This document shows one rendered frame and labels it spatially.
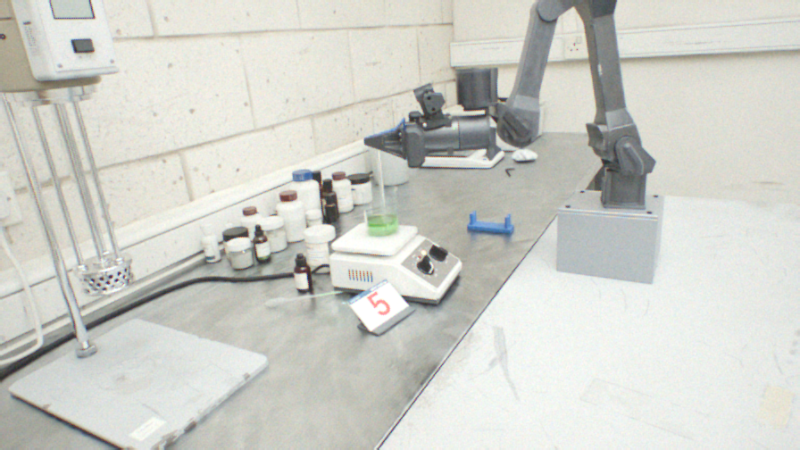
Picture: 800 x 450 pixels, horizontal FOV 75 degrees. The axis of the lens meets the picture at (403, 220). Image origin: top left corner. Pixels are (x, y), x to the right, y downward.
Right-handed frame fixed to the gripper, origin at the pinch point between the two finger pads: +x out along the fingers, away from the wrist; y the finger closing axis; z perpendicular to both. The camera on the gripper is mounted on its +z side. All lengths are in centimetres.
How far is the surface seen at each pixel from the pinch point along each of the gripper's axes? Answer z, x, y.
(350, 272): -21.2, 7.6, 5.7
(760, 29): 8, -115, -98
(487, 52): 6, -33, -139
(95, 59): 16.5, 27.4, 29.1
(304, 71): 9, 26, -60
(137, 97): 9, 48, -15
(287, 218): -19.7, 25.0, -21.5
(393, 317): -25.1, 0.1, 14.6
